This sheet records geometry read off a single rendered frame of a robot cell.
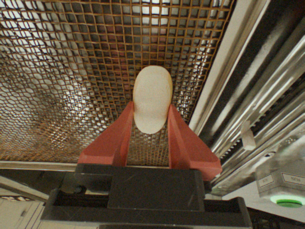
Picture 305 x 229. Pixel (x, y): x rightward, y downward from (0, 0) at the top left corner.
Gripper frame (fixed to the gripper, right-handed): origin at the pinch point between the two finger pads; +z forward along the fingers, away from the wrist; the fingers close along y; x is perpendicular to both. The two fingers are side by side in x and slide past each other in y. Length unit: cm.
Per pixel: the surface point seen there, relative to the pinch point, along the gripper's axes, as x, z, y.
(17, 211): 502, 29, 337
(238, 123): 4.4, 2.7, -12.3
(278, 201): 20.0, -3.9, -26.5
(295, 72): -3.5, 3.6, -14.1
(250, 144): 8.0, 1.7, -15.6
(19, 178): 227, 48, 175
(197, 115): 1.1, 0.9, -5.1
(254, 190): 41, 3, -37
